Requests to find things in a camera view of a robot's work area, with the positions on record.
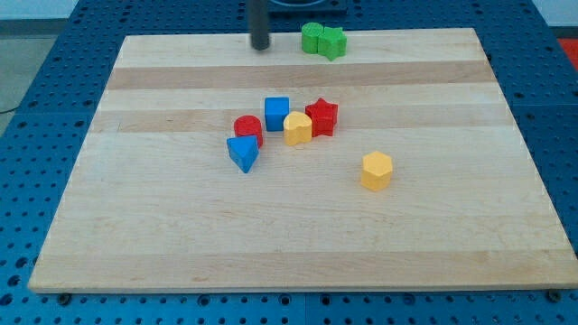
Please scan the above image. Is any red cylinder block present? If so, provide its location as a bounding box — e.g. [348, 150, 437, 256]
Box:
[233, 115, 264, 148]

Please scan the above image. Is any blue cube block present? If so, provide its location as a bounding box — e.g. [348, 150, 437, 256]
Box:
[265, 97, 290, 132]

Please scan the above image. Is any green star block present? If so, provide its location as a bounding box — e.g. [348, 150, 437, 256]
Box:
[317, 26, 347, 60]

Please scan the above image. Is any yellow heart block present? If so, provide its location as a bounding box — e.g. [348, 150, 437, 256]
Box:
[284, 111, 312, 146]

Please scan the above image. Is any yellow hexagon block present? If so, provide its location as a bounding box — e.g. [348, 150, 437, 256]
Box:
[360, 151, 393, 191]

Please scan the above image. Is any green cylinder block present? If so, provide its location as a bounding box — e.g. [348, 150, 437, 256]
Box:
[301, 22, 324, 54]

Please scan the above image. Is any blue triangle block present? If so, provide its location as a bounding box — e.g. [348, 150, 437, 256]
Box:
[227, 135, 259, 173]

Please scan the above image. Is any red star block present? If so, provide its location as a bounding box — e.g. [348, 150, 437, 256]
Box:
[305, 97, 339, 137]

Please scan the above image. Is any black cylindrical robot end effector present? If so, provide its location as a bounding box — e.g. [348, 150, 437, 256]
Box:
[247, 0, 270, 51]

